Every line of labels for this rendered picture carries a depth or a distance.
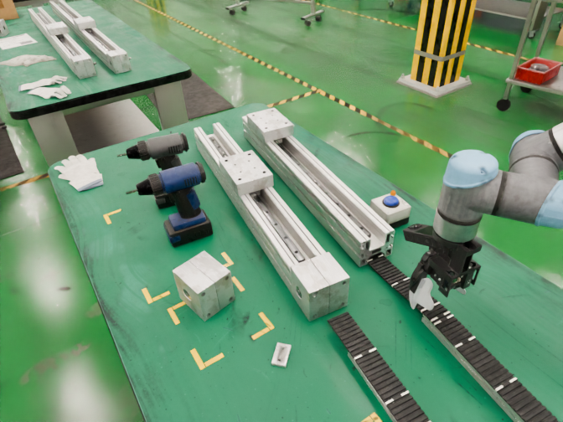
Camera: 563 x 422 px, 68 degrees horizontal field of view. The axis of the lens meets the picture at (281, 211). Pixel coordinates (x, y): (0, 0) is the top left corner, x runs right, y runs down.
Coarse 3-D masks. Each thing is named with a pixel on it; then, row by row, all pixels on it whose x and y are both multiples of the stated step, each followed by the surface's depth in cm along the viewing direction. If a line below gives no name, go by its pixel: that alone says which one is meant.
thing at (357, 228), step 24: (264, 144) 146; (288, 144) 143; (288, 168) 130; (312, 168) 131; (312, 192) 118; (336, 192) 121; (336, 216) 109; (360, 216) 112; (336, 240) 113; (360, 240) 101; (384, 240) 104; (360, 264) 106
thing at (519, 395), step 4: (520, 388) 76; (524, 388) 75; (512, 392) 75; (516, 392) 75; (520, 392) 75; (524, 392) 75; (528, 392) 75; (508, 396) 74; (512, 396) 74; (516, 396) 74; (520, 396) 74; (524, 396) 74; (528, 396) 74; (504, 400) 74; (508, 400) 74; (512, 400) 74; (516, 400) 74; (520, 400) 74; (512, 404) 73; (516, 404) 73
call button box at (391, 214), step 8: (376, 200) 117; (400, 200) 117; (376, 208) 116; (384, 208) 114; (392, 208) 114; (400, 208) 114; (408, 208) 114; (384, 216) 114; (392, 216) 113; (400, 216) 115; (408, 216) 116; (392, 224) 115; (400, 224) 117
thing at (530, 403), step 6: (534, 396) 74; (522, 402) 74; (528, 402) 73; (534, 402) 73; (540, 402) 73; (516, 408) 72; (522, 408) 73; (528, 408) 72; (534, 408) 72; (522, 414) 72
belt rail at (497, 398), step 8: (424, 320) 91; (432, 328) 89; (440, 336) 87; (448, 344) 86; (456, 352) 84; (464, 360) 82; (472, 368) 80; (480, 376) 79; (480, 384) 80; (488, 384) 77; (488, 392) 78; (496, 392) 76; (496, 400) 77; (504, 408) 75; (512, 416) 74
